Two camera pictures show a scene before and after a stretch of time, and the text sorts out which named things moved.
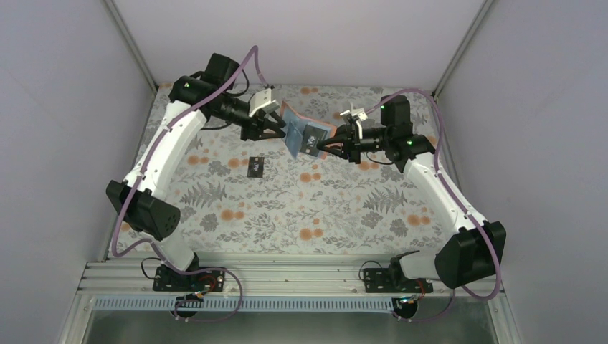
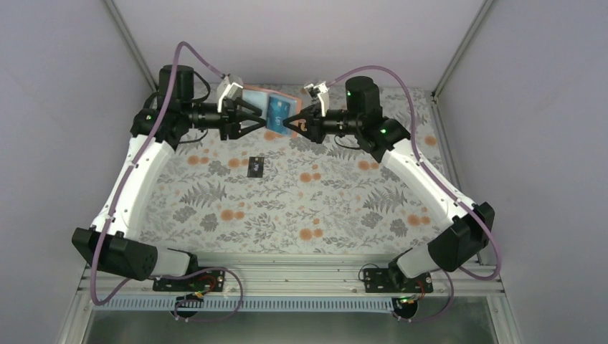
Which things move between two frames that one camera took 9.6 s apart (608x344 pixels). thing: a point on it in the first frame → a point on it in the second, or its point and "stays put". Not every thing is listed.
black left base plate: x=206 y=280 stays put
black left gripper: x=254 y=127 → x=229 y=124
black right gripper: x=351 y=148 → x=314 y=132
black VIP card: x=255 y=168 stays put
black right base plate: x=377 y=280 stays put
